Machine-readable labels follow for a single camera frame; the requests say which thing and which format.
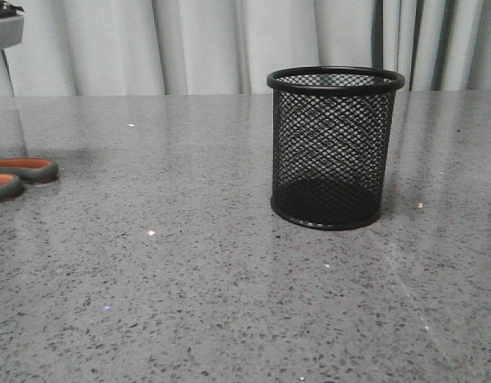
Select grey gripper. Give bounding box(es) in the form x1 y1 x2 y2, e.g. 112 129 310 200
0 1 24 50

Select grey orange handled scissors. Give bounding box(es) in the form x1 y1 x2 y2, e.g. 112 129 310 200
0 158 59 202

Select black mesh pen bucket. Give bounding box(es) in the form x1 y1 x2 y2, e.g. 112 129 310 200
267 66 405 231

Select white pleated curtain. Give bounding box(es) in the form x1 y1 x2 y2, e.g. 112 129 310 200
0 1 491 97

